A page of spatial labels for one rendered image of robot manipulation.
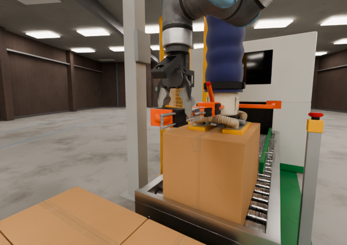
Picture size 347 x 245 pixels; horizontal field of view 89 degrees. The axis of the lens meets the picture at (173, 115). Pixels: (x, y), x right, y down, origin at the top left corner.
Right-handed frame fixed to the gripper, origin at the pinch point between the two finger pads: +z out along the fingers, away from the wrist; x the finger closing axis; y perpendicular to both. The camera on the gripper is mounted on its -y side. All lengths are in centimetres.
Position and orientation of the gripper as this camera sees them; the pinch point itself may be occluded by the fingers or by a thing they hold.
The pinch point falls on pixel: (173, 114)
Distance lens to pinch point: 54.2
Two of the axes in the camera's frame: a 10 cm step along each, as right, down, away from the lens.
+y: 5.2, -1.0, 8.5
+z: 0.0, 9.9, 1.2
